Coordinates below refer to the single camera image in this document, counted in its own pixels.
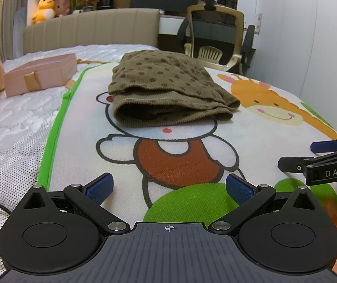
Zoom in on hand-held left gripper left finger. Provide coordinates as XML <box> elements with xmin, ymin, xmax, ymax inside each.
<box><xmin>24</xmin><ymin>173</ymin><xmax>131</xmax><ymax>235</ymax></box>

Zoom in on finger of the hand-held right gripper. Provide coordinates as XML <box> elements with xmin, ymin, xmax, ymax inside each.
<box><xmin>310</xmin><ymin>140</ymin><xmax>337</xmax><ymax>154</ymax></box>
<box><xmin>278</xmin><ymin>156</ymin><xmax>309</xmax><ymax>174</ymax></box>

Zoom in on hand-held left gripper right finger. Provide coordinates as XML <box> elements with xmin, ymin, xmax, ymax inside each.
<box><xmin>208</xmin><ymin>173</ymin><xmax>316</xmax><ymax>236</ymax></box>

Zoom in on brown knit sweater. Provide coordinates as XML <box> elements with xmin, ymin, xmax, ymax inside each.
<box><xmin>108</xmin><ymin>50</ymin><xmax>241</xmax><ymax>128</ymax></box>

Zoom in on cartoon animal printed mat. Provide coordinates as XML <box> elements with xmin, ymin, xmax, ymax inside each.
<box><xmin>37</xmin><ymin>62</ymin><xmax>337</xmax><ymax>283</ymax></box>

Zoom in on white quilted mattress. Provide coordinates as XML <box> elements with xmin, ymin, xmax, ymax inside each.
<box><xmin>0</xmin><ymin>44</ymin><xmax>160</xmax><ymax>283</ymax></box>

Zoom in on pink gift box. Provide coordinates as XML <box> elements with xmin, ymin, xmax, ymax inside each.
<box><xmin>4</xmin><ymin>53</ymin><xmax>77</xmax><ymax>97</ymax></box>

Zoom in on beige mesh office chair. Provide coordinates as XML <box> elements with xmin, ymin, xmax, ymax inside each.
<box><xmin>177</xmin><ymin>0</ymin><xmax>256</xmax><ymax>75</ymax></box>

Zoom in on beige padded headboard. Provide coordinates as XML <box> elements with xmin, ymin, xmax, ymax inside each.
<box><xmin>23</xmin><ymin>8</ymin><xmax>160</xmax><ymax>55</ymax></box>

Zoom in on white cabinet box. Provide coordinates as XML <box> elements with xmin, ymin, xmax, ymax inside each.
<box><xmin>238</xmin><ymin>0</ymin><xmax>258</xmax><ymax>30</ymax></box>

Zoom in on white desk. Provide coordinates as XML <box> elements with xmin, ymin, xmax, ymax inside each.
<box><xmin>158</xmin><ymin>15</ymin><xmax>256</xmax><ymax>36</ymax></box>

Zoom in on yellow chick plush toy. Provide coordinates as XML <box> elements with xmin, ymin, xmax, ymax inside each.
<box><xmin>32</xmin><ymin>0</ymin><xmax>57</xmax><ymax>24</ymax></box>

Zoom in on pink plush toy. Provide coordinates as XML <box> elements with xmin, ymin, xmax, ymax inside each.
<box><xmin>53</xmin><ymin>0</ymin><xmax>71</xmax><ymax>17</ymax></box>

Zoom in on potted plant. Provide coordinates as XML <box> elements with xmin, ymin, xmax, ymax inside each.
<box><xmin>71</xmin><ymin>0</ymin><xmax>98</xmax><ymax>14</ymax></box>

